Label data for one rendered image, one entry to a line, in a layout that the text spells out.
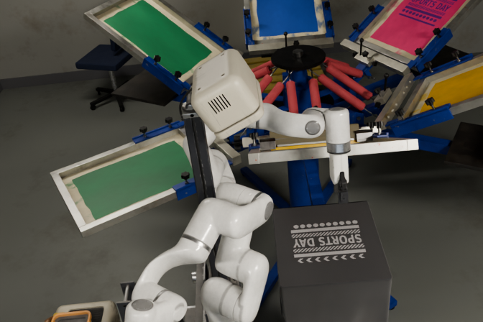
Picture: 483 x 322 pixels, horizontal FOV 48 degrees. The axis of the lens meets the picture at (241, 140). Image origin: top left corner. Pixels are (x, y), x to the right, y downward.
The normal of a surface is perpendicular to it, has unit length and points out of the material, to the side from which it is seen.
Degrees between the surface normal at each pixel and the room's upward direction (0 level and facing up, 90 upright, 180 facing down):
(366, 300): 93
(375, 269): 0
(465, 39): 90
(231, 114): 90
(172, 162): 0
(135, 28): 32
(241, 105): 90
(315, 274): 0
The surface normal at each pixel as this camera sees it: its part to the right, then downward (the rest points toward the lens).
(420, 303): -0.10, -0.84
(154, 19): 0.37, -0.61
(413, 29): -0.54, -0.52
